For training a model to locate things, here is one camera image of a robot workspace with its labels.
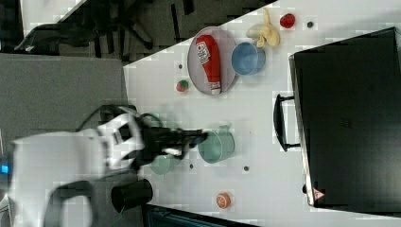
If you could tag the red toy strawberry right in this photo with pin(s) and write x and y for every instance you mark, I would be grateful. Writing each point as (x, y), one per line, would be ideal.
(288, 20)

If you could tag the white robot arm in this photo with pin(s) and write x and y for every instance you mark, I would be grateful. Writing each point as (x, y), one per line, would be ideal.
(72, 178)

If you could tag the red toy strawberry left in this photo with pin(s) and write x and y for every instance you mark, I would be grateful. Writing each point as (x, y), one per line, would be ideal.
(182, 85)

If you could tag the blue cup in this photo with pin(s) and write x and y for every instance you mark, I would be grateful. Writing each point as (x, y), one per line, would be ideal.
(248, 59)

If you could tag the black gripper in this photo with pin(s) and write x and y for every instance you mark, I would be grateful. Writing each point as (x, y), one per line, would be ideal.
(158, 139)

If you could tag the peeled toy banana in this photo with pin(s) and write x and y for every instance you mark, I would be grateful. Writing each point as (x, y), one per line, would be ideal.
(265, 33)

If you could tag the red toy strawberry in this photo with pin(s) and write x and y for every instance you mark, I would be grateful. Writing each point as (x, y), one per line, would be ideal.
(182, 85)
(288, 20)

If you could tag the black office chair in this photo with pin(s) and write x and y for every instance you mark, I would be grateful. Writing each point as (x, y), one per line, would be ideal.
(80, 22)

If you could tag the green perforated colander basket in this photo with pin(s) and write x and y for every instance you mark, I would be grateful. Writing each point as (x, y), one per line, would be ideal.
(166, 162)

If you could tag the grey round plate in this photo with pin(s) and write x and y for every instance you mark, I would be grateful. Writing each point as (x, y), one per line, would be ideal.
(226, 46)

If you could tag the teal green cup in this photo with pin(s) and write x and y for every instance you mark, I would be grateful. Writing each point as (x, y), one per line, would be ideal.
(218, 146)

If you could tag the red ketchup bottle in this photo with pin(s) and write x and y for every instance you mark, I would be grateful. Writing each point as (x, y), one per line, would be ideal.
(208, 53)

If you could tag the black cylinder cup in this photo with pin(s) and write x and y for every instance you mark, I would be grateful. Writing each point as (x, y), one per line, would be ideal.
(130, 195)

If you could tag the black oven door handle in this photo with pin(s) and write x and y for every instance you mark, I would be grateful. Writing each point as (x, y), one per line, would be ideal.
(279, 123)

